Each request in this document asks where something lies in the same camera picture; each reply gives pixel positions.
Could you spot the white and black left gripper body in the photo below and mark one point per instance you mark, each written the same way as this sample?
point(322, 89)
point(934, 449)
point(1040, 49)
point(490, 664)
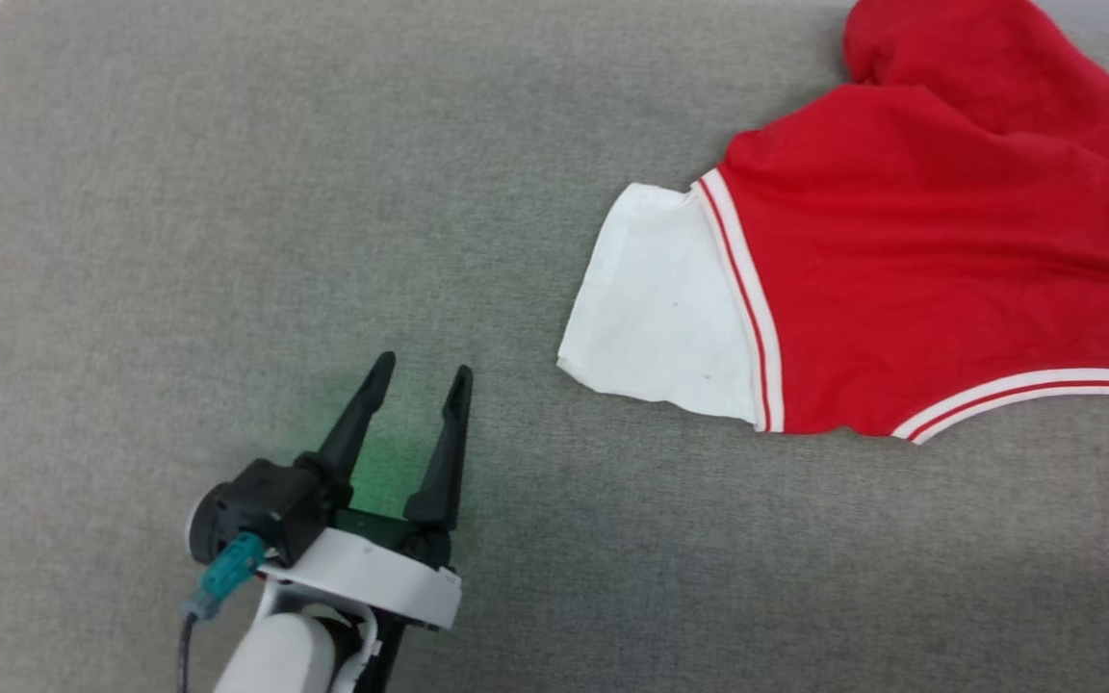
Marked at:
point(372, 573)

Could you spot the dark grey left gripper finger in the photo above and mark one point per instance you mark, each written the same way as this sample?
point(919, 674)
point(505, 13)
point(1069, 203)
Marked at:
point(444, 462)
point(357, 419)

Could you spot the red and white shirt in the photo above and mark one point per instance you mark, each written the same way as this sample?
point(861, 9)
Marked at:
point(901, 269)

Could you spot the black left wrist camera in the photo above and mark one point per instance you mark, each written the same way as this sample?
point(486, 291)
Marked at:
point(266, 505)

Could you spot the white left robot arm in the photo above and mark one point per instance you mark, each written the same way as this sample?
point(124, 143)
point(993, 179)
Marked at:
point(275, 659)

